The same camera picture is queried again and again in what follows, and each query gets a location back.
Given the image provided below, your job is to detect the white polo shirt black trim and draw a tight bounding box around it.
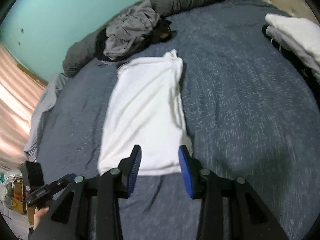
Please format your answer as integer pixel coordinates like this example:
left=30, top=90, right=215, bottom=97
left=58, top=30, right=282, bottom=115
left=98, top=49, right=193, bottom=176

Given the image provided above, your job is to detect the folded white clothes stack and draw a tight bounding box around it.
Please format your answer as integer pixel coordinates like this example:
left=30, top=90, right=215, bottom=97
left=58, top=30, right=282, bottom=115
left=265, top=14, right=319, bottom=81

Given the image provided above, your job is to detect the person's left hand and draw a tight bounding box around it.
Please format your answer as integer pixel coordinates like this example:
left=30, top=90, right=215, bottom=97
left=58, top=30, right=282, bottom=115
left=33, top=206, right=50, bottom=230

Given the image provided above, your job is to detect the floor clutter pile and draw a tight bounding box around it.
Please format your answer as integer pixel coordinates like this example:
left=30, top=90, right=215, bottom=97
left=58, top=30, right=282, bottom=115
left=1, top=169, right=35, bottom=226

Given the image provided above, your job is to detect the light grey pillow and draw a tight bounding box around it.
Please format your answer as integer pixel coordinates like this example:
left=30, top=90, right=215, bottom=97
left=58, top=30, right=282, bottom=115
left=23, top=73, right=68, bottom=162

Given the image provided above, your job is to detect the pink curtain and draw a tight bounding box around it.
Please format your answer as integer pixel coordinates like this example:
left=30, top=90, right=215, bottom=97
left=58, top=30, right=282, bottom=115
left=0, top=45, right=45, bottom=171

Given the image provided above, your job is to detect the grey crumpled garment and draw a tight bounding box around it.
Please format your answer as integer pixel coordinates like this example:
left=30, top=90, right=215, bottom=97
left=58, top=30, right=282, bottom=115
left=103, top=0, right=160, bottom=61

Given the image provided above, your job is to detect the black garment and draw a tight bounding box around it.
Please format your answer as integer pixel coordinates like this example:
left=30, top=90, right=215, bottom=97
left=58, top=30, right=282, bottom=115
left=94, top=19, right=172, bottom=62

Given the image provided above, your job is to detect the black tracker camera box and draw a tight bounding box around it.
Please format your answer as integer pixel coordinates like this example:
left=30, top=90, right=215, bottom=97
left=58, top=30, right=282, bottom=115
left=20, top=161, right=44, bottom=192

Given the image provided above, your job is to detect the wooden window frame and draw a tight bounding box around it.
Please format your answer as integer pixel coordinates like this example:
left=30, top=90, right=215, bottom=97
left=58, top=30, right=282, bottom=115
left=17, top=62, right=48, bottom=87

